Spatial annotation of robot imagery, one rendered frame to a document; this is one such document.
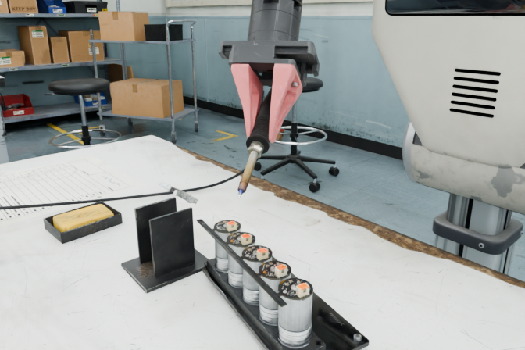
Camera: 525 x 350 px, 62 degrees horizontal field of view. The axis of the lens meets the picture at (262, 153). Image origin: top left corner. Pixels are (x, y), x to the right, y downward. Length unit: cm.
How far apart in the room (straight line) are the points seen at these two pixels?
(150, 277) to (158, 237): 4
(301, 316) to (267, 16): 30
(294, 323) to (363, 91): 315
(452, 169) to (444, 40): 18
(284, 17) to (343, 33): 303
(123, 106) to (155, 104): 31
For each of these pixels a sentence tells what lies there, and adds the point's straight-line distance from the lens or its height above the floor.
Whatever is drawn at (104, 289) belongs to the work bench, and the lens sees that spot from 46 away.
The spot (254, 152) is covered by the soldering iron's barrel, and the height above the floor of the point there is 87.
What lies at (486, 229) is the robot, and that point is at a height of 69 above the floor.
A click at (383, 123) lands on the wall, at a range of 336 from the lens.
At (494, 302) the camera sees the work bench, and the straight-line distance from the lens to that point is 47.
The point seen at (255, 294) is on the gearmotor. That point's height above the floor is 78.
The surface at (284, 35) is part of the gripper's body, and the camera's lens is 48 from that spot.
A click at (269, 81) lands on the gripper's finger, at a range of 51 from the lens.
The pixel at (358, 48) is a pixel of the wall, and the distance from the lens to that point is 343.
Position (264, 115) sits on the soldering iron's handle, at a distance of 48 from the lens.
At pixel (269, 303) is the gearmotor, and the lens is 35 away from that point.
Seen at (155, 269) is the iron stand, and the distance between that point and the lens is 45.
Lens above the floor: 100
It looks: 17 degrees down
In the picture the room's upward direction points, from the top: straight up
